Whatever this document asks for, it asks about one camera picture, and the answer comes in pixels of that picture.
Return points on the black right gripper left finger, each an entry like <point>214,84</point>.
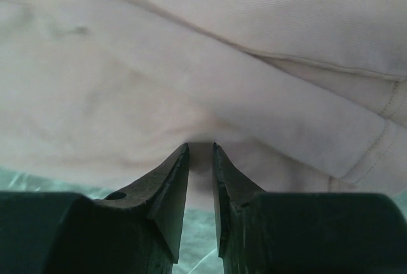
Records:
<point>136,229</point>

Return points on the pink printed t-shirt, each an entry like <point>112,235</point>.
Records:
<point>304,95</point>

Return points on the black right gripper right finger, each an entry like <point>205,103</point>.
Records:
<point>262,232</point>

